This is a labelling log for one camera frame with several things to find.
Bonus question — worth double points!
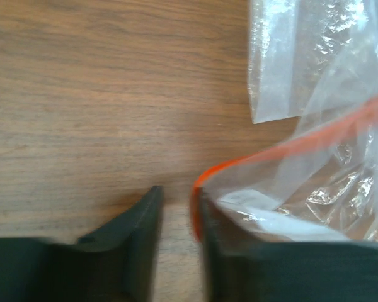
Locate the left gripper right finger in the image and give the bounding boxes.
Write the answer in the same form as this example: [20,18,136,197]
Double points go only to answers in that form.
[198,189,378,301]

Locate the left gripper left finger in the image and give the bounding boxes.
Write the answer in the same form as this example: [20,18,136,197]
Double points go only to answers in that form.
[0,186,163,301]

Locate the clear bag orange zipper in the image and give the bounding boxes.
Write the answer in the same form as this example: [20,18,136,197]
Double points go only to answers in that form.
[190,56,378,245]

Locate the clear bag white dots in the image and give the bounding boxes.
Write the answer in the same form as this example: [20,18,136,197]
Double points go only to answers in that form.
[248,1,378,123]

